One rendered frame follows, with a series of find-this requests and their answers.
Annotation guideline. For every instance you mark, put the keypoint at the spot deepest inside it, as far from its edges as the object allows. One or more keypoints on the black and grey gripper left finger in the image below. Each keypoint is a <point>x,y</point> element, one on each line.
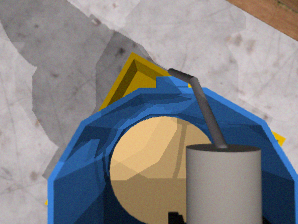
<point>175,218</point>

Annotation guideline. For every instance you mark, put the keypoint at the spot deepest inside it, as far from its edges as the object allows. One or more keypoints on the yellow square tray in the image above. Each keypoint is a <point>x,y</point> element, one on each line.
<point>140,73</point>

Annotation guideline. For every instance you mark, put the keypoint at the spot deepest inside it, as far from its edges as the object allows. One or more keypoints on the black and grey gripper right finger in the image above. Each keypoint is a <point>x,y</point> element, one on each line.
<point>265,221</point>

